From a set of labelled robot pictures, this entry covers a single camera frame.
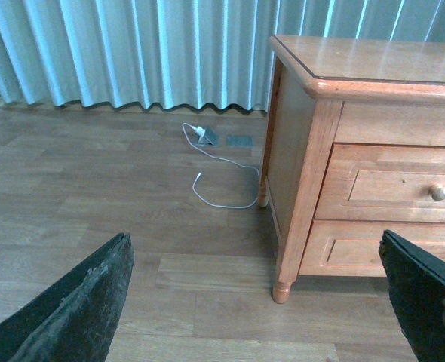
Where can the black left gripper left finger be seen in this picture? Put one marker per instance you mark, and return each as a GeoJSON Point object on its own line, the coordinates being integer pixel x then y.
{"type": "Point", "coordinates": [75, 319]}

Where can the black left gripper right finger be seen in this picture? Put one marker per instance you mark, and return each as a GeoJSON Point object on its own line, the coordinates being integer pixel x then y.
{"type": "Point", "coordinates": [416, 289]}

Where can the wooden drawer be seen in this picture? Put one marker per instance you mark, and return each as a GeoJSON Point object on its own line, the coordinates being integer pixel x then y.
{"type": "Point", "coordinates": [351, 248]}
{"type": "Point", "coordinates": [382, 183]}

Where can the upper drawer round knob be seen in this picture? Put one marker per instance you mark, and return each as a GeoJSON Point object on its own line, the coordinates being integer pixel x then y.
{"type": "Point", "coordinates": [437, 192]}

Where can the light wooden nightstand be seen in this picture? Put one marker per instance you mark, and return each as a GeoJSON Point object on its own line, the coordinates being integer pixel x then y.
{"type": "Point", "coordinates": [328, 91]}

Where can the open metal floor socket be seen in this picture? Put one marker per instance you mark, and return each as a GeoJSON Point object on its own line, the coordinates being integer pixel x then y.
{"type": "Point", "coordinates": [205, 137]}

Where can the closed metal floor socket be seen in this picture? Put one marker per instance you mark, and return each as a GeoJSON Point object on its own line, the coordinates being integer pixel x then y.
{"type": "Point", "coordinates": [239, 141]}

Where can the pale green pleated curtain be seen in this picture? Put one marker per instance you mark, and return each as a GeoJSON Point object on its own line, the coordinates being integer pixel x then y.
{"type": "Point", "coordinates": [178, 52]}

